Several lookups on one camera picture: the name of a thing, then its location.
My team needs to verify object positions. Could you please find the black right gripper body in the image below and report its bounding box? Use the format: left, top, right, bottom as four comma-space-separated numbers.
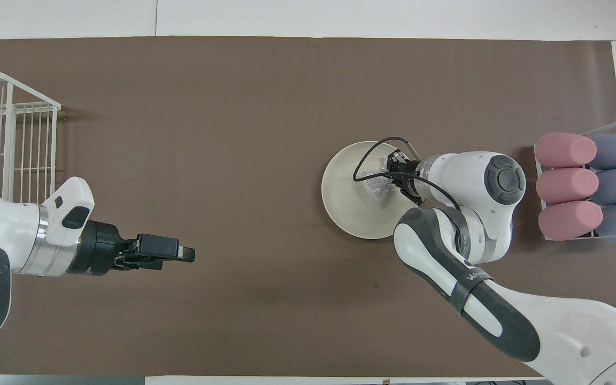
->
402, 159, 427, 206

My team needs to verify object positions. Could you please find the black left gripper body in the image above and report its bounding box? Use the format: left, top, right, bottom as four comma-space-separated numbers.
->
67, 220, 137, 276

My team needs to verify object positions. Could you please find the silver mesh sponge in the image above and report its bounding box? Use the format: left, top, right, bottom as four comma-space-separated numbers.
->
360, 168, 394, 207

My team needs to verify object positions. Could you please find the cream round plate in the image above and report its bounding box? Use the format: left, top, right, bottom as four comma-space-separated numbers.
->
321, 141, 421, 240

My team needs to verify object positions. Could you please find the brown paper table mat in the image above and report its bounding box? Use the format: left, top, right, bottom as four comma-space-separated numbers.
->
0, 36, 616, 378

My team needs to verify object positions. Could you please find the white wire dish rack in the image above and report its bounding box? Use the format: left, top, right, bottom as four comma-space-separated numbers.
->
0, 72, 61, 204

